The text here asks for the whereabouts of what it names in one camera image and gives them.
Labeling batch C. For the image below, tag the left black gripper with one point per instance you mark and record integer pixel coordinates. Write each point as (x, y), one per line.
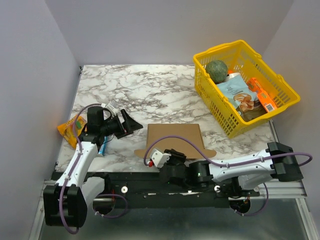
(128, 126)

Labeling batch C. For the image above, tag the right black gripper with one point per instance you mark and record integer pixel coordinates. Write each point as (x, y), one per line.
(175, 155)

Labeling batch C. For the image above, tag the brown cardboard box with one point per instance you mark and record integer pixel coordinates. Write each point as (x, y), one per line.
(190, 131)

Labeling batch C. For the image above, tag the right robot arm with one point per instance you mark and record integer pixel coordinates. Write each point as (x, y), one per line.
(230, 177)

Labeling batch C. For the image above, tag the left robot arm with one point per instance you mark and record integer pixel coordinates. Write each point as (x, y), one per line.
(66, 202)

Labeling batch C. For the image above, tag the blue toothpaste box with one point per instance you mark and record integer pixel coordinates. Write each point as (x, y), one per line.
(103, 147)

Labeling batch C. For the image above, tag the orange snack box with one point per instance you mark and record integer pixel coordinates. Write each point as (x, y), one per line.
(264, 98)

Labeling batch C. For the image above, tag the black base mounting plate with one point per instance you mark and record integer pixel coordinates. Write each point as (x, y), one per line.
(139, 190)

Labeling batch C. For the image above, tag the orange candy bag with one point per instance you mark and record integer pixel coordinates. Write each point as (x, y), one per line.
(66, 130)

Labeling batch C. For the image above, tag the light blue snack pouch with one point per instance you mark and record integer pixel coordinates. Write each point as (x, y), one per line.
(238, 94)

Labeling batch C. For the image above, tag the green round melon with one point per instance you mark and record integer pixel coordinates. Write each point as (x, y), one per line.
(217, 71)

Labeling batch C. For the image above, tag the white orange bottle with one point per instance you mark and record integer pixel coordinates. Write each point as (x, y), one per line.
(231, 75)

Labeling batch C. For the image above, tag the yellow plastic basket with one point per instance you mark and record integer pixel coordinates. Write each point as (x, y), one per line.
(240, 57)

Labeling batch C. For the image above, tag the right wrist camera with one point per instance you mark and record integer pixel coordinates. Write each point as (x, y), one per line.
(158, 158)

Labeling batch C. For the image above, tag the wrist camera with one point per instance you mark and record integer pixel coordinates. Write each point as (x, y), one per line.
(111, 107)
(158, 158)

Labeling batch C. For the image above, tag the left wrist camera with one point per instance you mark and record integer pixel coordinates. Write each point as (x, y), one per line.
(111, 107)

